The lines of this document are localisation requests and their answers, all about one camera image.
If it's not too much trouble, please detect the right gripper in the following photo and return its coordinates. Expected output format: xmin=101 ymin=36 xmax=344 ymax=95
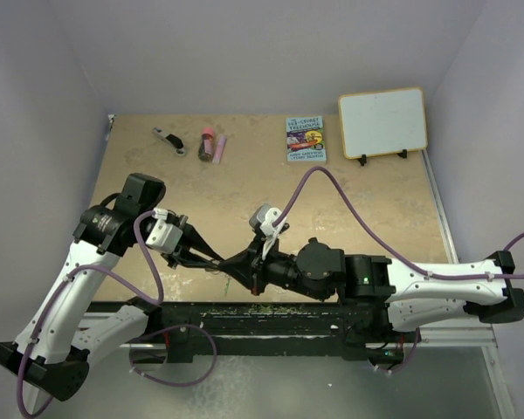
xmin=219 ymin=232 xmax=329 ymax=301

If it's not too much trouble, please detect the green key tag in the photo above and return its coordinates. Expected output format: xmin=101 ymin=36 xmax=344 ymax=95
xmin=224 ymin=278 xmax=231 ymax=296

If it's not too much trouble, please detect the large keyring with small rings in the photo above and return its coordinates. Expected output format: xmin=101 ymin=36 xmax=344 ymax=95
xmin=205 ymin=264 xmax=225 ymax=276

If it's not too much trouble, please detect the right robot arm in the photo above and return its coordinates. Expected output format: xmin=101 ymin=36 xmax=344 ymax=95
xmin=218 ymin=237 xmax=524 ymax=341

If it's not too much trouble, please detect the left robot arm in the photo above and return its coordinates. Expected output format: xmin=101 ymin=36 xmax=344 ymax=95
xmin=0 ymin=173 xmax=222 ymax=405

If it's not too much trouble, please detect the pink tube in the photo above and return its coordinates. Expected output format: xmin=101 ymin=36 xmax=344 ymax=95
xmin=212 ymin=135 xmax=227 ymax=164

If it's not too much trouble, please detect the treehouse paperback book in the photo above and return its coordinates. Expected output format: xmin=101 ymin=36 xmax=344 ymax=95
xmin=286 ymin=116 xmax=327 ymax=162

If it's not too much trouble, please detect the small whiteboard on stand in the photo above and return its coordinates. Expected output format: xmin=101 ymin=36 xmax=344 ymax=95
xmin=338 ymin=86 xmax=428 ymax=166

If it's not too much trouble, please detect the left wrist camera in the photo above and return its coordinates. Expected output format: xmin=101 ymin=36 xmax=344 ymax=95
xmin=145 ymin=209 xmax=183 ymax=254

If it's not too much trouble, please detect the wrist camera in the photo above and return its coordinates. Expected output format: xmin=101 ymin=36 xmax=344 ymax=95
xmin=145 ymin=209 xmax=183 ymax=254
xmin=249 ymin=203 xmax=286 ymax=260

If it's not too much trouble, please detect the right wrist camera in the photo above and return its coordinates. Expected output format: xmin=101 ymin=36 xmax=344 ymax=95
xmin=249 ymin=203 xmax=286 ymax=260

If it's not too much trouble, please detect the black base frame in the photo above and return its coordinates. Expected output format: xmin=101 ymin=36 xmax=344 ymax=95
xmin=86 ymin=299 xmax=420 ymax=366

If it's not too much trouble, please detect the right aluminium rail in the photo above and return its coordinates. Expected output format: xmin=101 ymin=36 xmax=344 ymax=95
xmin=421 ymin=150 xmax=497 ymax=346

